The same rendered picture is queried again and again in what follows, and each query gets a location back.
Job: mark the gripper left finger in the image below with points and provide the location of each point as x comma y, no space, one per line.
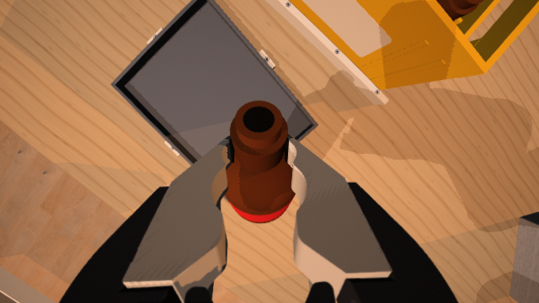
174,241

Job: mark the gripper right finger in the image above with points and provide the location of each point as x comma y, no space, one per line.
344,237

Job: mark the yellow bottle crate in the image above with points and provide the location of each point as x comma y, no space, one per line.
405,42

